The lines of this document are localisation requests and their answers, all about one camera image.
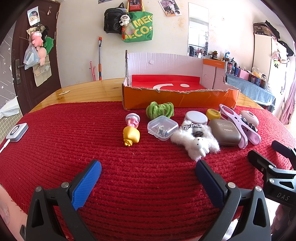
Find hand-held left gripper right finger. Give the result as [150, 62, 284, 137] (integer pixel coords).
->
[195, 159, 271, 241]

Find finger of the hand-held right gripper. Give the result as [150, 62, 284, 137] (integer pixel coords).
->
[247, 150, 277, 183]
[271, 140, 296, 163]

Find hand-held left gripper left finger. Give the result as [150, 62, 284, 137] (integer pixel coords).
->
[26, 159, 102, 241]

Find taupe makeup case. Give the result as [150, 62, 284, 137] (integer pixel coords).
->
[209, 119, 242, 146]

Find white fluffy bunny hair clip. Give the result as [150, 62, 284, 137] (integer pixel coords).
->
[170, 120, 220, 162]

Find white round gadget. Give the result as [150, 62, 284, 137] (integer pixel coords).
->
[239, 110, 259, 127]

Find large purple clip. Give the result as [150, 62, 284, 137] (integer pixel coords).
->
[219, 104, 262, 149]

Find yellow toy figurine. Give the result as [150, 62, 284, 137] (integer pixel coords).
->
[123, 126, 140, 146]

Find clear small plastic box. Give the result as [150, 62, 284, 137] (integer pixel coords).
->
[147, 115, 179, 141]

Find pink figurine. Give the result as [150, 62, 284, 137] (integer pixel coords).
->
[125, 113, 141, 128]

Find green fuzzy scrunchie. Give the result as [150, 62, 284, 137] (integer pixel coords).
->
[146, 101, 175, 119]

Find orange cardboard box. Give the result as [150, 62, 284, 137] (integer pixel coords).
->
[122, 50, 241, 110]

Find pink curtain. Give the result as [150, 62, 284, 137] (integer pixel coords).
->
[280, 81, 296, 126]

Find red knitted blanket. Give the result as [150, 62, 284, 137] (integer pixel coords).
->
[0, 101, 293, 241]

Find yellow bottle cap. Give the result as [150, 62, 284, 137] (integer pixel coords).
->
[206, 108, 221, 120]

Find desk with blue cloth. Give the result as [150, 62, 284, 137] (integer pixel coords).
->
[225, 72, 275, 107]

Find white round jar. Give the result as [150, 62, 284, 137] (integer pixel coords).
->
[185, 111, 208, 127]

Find person's pink clothing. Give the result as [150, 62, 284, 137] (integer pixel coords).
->
[0, 185, 29, 234]

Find cluster of toiletry bottles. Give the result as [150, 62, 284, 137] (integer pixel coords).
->
[208, 51, 273, 90]

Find white square charger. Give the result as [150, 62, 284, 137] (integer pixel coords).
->
[6, 123, 29, 142]

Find white cabinet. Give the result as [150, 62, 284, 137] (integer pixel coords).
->
[252, 32, 295, 114]

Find white grid board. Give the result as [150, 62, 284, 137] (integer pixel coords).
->
[0, 113, 23, 144]

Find white crumpled paper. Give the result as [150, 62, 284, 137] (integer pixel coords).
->
[0, 96, 22, 118]

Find beige hanging organizer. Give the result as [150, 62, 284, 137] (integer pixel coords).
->
[32, 62, 52, 87]

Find black clothes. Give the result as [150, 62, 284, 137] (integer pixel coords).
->
[265, 20, 294, 57]

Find leopard print bag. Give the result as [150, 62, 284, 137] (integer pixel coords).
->
[253, 22, 275, 37]

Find mop pole with orange grip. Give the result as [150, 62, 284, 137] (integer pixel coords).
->
[98, 37, 103, 81]

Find pale pink plush toy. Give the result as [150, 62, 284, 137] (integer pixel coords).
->
[38, 47, 49, 66]

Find clear plastic bag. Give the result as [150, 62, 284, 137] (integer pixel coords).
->
[23, 43, 41, 70]

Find green plush toy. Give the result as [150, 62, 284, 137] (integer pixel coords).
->
[44, 37, 55, 56]

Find dark brown door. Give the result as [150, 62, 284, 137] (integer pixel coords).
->
[11, 0, 62, 115]

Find pink card with tassel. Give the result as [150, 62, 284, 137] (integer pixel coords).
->
[122, 24, 136, 40]

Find black backpack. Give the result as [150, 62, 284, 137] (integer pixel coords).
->
[104, 8, 126, 35]

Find green tote bag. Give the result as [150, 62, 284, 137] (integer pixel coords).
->
[121, 0, 154, 43]

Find door sticker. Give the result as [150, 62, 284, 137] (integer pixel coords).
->
[27, 6, 40, 26]

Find red hanging pouch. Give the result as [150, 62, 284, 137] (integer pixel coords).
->
[128, 0, 142, 12]

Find white charger cable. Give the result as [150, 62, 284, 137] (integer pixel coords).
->
[0, 139, 11, 153]

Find metal door handle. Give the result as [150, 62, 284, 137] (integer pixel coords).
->
[15, 59, 25, 85]

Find wall mirror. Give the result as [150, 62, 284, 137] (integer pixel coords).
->
[187, 2, 210, 57]

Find white plush keychain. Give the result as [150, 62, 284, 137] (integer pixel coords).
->
[119, 14, 131, 26]

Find wall photos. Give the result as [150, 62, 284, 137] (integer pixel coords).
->
[158, 0, 182, 16]

